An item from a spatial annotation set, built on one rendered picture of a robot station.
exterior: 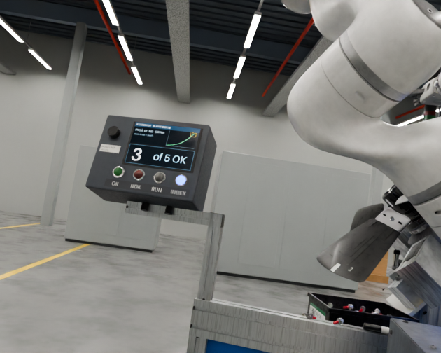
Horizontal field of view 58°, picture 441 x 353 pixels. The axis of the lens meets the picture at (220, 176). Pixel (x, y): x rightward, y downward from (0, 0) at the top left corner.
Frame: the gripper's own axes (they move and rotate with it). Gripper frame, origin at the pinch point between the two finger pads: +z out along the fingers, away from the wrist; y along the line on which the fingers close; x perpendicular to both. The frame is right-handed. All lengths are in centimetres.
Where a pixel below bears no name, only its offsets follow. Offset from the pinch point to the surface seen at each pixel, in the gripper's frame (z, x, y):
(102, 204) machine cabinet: 611, -67, -421
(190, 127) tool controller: -39, -24, -62
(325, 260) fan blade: 4, -52, -25
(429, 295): -10, -56, 2
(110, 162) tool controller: -42, -34, -79
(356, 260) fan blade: -2, -50, -17
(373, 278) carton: 798, -141, 140
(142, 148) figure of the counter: -41, -30, -72
